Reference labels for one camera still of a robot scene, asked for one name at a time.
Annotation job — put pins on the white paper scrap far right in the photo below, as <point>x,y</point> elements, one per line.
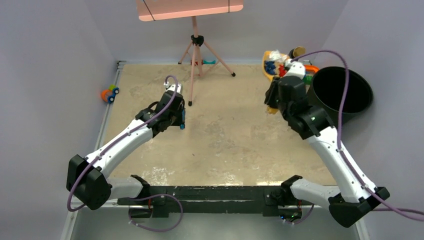
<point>276,56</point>

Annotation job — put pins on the black microphone stand gold head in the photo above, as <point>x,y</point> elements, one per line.
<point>296,52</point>

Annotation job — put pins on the black trash bin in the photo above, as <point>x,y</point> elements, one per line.
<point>326,91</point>

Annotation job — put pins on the yellow slotted scoop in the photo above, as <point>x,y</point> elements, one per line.
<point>271,103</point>

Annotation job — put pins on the blue paper scrap under gripper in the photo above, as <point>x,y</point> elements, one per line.
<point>270,67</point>

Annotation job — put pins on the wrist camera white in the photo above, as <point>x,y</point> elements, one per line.
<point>173,87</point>
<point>294,68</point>

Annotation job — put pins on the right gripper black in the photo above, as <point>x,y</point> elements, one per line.
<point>271,93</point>

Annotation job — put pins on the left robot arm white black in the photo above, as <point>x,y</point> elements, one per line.
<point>88,178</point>

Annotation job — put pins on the pink tripod stand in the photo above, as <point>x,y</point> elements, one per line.
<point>196,42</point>

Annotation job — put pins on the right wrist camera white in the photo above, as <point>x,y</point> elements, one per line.
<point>294,68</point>

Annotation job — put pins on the red paper scrap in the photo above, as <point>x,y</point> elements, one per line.
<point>282,70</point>

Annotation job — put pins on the orange green toy car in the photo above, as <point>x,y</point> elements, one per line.
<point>109,95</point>

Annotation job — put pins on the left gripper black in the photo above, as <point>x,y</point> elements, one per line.
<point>179,121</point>

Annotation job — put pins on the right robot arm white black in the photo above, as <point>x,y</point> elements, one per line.
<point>354,194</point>

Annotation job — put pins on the pink light panel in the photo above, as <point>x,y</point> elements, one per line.
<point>155,10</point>

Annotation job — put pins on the colourful block toy orange arch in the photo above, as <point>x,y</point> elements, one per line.
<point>310,71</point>

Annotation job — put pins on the red teal toy behind tripod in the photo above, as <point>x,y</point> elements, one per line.
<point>207,62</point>

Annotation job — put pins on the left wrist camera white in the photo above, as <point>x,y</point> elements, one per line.
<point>173,87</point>

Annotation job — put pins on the blue hand brush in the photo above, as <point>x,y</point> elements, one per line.
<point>183,117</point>

